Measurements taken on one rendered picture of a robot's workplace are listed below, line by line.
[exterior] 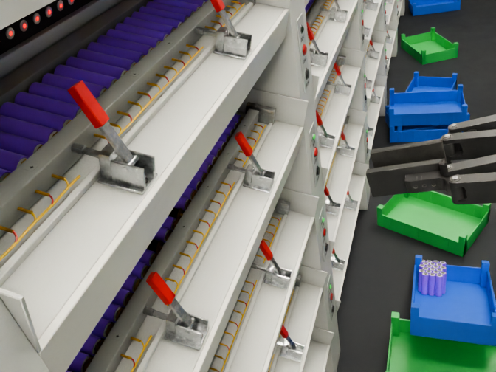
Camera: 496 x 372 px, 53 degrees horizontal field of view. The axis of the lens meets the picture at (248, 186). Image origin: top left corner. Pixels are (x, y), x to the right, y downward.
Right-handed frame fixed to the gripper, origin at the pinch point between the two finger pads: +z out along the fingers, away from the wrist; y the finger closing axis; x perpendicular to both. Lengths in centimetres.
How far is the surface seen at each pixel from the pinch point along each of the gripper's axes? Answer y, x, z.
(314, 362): 24, -66, 36
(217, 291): -8.1, -7.9, 22.1
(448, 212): 101, -88, 9
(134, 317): -15.9, -3.0, 26.4
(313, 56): 55, -6, 23
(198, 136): -6.0, 10.7, 16.5
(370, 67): 144, -47, 31
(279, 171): 16.4, -8.3, 21.2
